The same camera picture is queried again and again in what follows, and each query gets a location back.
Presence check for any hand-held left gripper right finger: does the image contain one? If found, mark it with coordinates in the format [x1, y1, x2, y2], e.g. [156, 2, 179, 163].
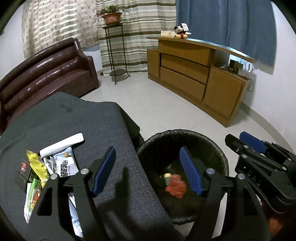
[179, 146, 272, 241]

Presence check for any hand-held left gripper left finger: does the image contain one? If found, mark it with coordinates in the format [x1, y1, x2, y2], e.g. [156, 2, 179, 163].
[24, 146, 116, 241]

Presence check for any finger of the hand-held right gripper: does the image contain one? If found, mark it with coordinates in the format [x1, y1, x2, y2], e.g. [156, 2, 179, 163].
[225, 134, 287, 175]
[239, 131, 296, 163]

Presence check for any black trash bin with bag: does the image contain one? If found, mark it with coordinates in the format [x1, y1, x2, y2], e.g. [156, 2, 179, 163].
[136, 130, 229, 225]

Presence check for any crumpled red wrapper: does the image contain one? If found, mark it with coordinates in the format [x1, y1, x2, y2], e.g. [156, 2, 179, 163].
[165, 175, 186, 198]

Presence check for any white wipes packet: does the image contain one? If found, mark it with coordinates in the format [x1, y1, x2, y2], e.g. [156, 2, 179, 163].
[50, 147, 79, 178]

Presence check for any white squeeze tube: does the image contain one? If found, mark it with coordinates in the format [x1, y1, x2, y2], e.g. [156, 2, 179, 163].
[40, 133, 84, 158]

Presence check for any white and blue printed packet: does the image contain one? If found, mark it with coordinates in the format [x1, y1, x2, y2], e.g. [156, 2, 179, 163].
[68, 193, 84, 239]

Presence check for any dark grey tablecloth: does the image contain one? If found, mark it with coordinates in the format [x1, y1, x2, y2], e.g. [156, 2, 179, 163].
[0, 92, 185, 241]

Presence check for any yellow wrapper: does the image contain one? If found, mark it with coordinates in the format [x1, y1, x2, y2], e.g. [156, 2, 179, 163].
[26, 150, 50, 188]

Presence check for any white router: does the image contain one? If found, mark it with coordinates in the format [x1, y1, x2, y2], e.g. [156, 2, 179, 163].
[240, 62, 255, 78]

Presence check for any small dark box device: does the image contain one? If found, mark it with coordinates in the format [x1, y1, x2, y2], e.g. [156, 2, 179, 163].
[229, 59, 243, 72]

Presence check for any green and white packet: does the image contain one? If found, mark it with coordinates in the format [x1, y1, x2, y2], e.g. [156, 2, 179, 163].
[24, 178, 47, 224]

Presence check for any dark flat box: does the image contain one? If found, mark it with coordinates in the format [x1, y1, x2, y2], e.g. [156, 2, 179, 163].
[14, 158, 35, 193]

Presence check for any wooden cabinet with drawers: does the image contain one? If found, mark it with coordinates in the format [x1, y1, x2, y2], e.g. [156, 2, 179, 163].
[146, 36, 257, 128]

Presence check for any dark brown leather sofa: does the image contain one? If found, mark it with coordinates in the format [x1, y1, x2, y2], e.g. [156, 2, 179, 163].
[0, 37, 100, 136]

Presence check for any black metal plant stand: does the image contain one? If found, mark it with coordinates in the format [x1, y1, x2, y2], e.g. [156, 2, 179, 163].
[102, 23, 131, 85]

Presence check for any blue curtain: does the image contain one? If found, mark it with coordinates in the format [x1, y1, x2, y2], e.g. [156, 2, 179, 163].
[176, 0, 277, 67]

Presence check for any mouse plush toy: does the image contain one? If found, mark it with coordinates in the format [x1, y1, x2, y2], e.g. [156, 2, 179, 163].
[174, 23, 192, 39]

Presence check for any green striped curtain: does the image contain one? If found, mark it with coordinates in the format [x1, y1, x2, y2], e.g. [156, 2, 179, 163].
[96, 0, 177, 77]

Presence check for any potted plant in orange pot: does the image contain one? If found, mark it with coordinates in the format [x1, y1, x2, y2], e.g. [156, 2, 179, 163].
[97, 5, 129, 25]

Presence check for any beige patterned curtain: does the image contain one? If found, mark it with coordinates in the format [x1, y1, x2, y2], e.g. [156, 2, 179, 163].
[22, 0, 100, 58]

